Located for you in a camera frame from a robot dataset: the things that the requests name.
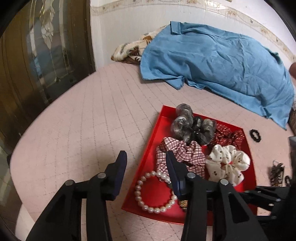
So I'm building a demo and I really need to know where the white pearl bracelet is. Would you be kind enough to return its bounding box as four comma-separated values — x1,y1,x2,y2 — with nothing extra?
134,170,178,214

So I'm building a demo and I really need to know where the black plastic hair comb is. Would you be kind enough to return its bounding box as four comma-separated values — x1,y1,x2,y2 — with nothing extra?
269,160,290,187

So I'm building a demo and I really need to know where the floral cream brown blanket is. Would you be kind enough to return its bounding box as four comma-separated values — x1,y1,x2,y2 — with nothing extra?
111,26,166,65

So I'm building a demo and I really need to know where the white dotted scrunchie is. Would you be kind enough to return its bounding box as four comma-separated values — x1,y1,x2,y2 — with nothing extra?
206,144,251,187

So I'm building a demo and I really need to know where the striped beige brown pillow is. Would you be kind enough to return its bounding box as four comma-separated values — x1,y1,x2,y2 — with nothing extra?
288,108,296,135

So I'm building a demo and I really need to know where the blue cloth sheet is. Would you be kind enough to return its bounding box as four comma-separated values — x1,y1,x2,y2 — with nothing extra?
140,21,295,128

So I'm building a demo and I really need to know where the small black hair tie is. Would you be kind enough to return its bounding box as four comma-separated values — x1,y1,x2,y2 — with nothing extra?
249,128,262,143

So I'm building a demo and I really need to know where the dark wooden glass door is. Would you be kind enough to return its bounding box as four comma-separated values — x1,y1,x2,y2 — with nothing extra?
1,1,95,152

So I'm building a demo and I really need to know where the pink white checked scrunchie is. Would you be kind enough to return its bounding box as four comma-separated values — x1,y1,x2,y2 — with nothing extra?
156,137,206,178

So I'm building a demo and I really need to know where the red jewelry tray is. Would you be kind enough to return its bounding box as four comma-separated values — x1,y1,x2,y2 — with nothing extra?
121,105,257,225

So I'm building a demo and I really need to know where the dark red patterned scrunchie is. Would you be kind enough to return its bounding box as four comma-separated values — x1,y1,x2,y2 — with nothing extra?
208,123,245,150

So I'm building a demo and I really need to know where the grey brown satin scrunchie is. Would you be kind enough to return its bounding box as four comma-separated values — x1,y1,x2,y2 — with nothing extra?
171,103,216,146

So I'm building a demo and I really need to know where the pink quilted bed cover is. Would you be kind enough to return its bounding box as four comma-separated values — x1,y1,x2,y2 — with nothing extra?
10,62,293,240

